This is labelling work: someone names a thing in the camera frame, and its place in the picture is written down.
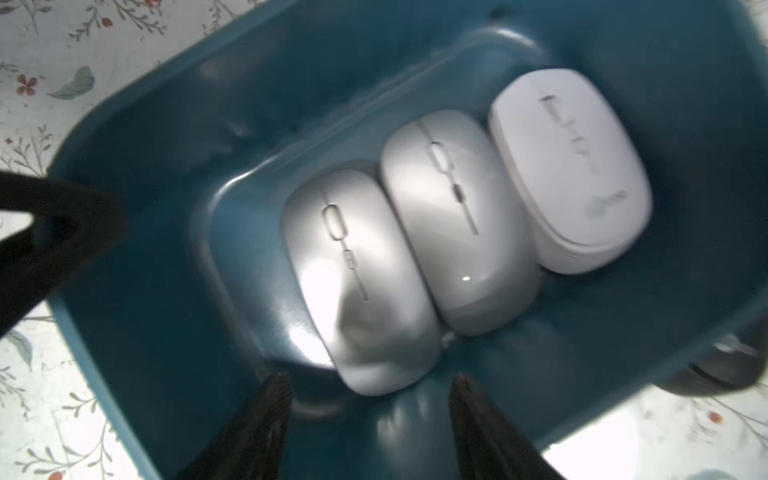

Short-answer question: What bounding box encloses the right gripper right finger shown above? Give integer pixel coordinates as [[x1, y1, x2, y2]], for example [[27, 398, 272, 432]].
[[448, 373, 562, 479]]

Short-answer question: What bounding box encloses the black Lecoo mouse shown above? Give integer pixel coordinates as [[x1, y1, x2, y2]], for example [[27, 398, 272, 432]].
[[654, 320, 767, 397]]

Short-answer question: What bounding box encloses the silver mouse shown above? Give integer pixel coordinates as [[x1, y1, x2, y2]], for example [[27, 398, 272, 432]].
[[282, 169, 442, 396], [380, 109, 542, 336]]

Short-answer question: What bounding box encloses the teal plastic storage box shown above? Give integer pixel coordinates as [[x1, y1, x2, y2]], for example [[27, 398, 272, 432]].
[[49, 1, 767, 479]]

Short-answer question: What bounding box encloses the white mouse large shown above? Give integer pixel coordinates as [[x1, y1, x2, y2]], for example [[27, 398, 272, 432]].
[[489, 68, 653, 275]]

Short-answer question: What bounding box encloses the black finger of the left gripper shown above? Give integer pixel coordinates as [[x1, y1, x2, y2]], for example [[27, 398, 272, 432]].
[[1, 171, 127, 335]]

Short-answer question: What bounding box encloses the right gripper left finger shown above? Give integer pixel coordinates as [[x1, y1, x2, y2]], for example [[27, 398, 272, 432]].
[[176, 372, 293, 479]]

